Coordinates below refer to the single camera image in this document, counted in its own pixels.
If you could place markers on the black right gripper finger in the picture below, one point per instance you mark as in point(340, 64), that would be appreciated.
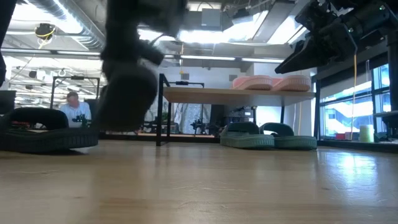
point(312, 15)
point(298, 60)

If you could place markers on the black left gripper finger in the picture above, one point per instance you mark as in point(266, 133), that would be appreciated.
point(133, 53)

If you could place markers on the green slide sandal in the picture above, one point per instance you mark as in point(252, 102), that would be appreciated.
point(245, 140)
point(295, 141)

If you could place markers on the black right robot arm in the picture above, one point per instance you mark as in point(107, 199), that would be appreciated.
point(373, 21)

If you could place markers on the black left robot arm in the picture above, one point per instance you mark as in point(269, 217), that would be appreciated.
point(4, 31)

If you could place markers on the long ceiling light bar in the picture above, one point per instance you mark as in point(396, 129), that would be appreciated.
point(211, 58)

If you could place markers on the black equipment stand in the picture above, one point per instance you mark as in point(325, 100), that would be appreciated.
point(239, 115)

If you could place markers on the person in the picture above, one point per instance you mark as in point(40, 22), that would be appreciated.
point(74, 109)

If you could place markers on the yellow-green cylinder roll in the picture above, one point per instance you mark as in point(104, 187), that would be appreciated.
point(367, 133)

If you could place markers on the black monitor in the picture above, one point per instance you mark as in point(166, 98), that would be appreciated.
point(7, 102)

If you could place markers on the silver rectangular ventilation duct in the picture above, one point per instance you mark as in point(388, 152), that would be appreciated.
point(280, 21)

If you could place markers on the black background rig frame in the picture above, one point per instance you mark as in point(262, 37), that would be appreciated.
point(74, 77)

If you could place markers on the wooden shelf black metal frame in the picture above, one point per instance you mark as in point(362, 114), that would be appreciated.
point(217, 95)

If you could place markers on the black aluminium table frame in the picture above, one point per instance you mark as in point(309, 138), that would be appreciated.
point(186, 139)

